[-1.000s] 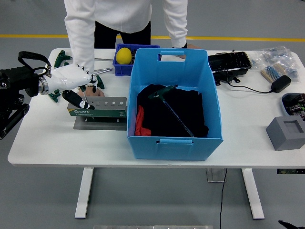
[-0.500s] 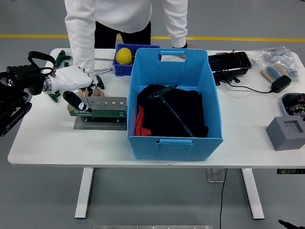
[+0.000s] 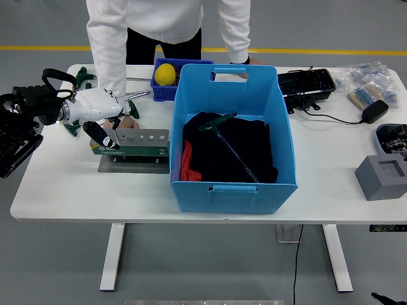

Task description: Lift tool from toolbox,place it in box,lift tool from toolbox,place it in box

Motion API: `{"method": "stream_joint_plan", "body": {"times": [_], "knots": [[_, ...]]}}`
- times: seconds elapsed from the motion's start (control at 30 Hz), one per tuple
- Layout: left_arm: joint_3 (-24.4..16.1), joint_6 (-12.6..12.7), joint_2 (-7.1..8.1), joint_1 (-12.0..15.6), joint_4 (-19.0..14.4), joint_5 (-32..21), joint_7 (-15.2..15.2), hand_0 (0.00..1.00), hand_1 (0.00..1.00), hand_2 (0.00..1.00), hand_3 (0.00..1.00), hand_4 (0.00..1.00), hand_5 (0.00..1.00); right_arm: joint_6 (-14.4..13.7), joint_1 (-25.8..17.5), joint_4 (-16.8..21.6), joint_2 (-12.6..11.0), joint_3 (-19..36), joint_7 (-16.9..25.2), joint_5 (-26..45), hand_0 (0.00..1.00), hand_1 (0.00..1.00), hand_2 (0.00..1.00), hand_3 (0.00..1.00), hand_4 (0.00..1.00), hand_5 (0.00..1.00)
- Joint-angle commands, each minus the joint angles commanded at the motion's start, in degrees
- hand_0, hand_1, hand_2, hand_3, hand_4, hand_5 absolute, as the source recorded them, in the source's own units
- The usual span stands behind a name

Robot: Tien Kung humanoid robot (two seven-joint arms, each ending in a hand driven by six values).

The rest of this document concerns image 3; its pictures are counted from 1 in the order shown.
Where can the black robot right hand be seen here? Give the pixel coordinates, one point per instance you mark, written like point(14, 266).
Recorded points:
point(384, 299)

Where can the person's right hand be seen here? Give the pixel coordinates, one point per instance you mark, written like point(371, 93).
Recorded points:
point(128, 122)

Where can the person's left hand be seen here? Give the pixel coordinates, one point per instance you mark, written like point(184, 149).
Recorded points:
point(257, 62)

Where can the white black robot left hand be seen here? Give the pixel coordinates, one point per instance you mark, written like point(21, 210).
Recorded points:
point(95, 105)

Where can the grey metal wrench holder stand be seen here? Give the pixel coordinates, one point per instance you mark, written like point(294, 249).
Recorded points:
point(140, 151)

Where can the large light blue storage box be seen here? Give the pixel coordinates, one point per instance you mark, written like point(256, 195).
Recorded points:
point(235, 200)

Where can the person's right forearm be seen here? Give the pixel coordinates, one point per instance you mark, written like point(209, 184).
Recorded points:
point(108, 63)

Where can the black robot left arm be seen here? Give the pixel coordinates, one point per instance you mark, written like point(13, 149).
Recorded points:
point(19, 143)

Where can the person's left forearm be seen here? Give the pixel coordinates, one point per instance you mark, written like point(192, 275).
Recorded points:
point(237, 31)

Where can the small dark blue bin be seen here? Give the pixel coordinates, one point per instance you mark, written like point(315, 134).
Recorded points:
point(162, 93)

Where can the black plastic tray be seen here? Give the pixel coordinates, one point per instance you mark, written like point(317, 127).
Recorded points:
point(306, 82)

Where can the yellow ball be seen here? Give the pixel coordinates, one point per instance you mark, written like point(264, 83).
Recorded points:
point(164, 74)

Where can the white table leg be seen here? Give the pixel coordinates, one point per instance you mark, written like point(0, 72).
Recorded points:
point(338, 257)
point(111, 257)

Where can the black table control panel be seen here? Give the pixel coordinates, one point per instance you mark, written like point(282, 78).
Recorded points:
point(388, 228)

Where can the red cloth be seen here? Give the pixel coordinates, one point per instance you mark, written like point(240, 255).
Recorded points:
point(187, 163)

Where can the black cloth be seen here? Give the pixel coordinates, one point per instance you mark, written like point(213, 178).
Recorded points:
point(254, 149)

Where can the person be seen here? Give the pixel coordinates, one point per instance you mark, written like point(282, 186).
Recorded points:
point(152, 19)

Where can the clear plastic component bags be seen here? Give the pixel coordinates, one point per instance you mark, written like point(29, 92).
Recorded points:
point(365, 74)

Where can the taped resistor strip bundle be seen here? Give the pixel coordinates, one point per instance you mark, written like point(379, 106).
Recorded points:
point(362, 95)

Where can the grey block with square recess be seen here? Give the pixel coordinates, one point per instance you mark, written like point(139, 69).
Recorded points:
point(375, 187)

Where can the black power adapter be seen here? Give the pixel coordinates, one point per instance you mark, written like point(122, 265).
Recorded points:
point(375, 111)

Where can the light blue parts bowl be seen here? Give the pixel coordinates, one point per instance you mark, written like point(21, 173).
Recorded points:
point(392, 139)

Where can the grey metal table bracket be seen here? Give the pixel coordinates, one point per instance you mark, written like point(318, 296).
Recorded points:
point(287, 233)

